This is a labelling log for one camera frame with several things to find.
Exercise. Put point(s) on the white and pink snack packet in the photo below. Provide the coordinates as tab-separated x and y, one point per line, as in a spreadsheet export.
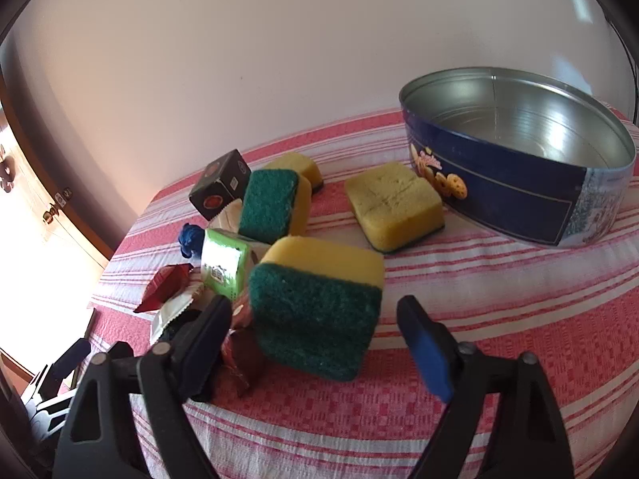
172	314

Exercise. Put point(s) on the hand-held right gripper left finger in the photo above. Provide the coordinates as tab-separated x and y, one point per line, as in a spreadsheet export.
199	354

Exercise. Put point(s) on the green snack packet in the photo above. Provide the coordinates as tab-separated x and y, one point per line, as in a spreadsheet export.
224	259

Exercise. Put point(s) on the brown wooden door frame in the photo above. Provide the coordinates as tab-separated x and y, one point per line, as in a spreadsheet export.
97	244

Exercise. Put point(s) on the round blue cookie tin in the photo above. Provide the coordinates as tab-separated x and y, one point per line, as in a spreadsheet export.
499	199

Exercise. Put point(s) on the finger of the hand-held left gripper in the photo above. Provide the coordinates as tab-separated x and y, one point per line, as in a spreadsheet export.
70	362

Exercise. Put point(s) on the black box with red emblem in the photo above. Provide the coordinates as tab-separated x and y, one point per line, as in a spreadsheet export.
219	189

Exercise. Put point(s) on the red striped cloth-covered desktop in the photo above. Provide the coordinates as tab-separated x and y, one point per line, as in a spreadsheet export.
499	299

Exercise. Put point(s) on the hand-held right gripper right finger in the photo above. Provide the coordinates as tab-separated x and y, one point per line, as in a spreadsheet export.
429	359

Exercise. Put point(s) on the small blue object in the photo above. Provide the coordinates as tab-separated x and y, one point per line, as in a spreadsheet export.
192	239

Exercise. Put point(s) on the dark hanging ornament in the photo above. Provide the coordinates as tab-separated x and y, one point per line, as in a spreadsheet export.
7	169

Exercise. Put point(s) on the beige snack packet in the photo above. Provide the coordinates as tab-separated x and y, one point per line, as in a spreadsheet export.
227	217

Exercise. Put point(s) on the yellow and green sponge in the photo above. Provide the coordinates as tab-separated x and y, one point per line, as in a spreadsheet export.
309	319
264	204
394	199
299	167

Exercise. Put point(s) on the dark red snack packet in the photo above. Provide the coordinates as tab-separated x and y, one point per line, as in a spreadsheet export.
164	284

